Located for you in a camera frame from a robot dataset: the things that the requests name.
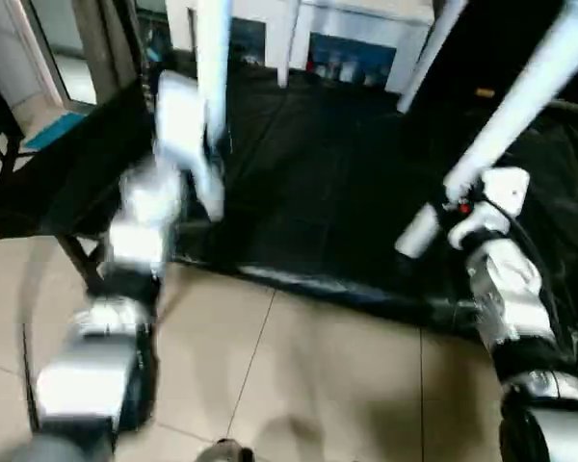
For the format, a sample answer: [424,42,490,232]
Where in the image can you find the white plastic table leg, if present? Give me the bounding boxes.
[398,0,469,115]
[195,0,233,145]
[275,0,303,89]
[395,0,578,259]

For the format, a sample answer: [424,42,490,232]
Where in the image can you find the black work mat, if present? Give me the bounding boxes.
[0,64,578,376]

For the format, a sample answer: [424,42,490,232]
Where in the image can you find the grey curtain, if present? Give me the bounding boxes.
[79,0,148,105]

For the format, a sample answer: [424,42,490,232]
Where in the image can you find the teal flat board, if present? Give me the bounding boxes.
[21,113,93,151]

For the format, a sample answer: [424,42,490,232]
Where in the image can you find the black cabinet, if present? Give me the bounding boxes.
[413,0,578,112]

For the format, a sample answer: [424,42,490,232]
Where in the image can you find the black metal stand bar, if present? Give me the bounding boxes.
[57,230,110,295]

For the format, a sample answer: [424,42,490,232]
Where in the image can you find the white glass-door cabinet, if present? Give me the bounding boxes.
[166,0,434,92]

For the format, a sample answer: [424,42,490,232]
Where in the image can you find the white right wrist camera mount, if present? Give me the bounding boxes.
[450,167,531,251]

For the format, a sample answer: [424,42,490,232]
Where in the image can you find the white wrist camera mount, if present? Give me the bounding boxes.
[450,167,531,251]
[152,70,226,223]

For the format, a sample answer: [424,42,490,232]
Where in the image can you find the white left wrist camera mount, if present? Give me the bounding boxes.
[152,70,226,223]

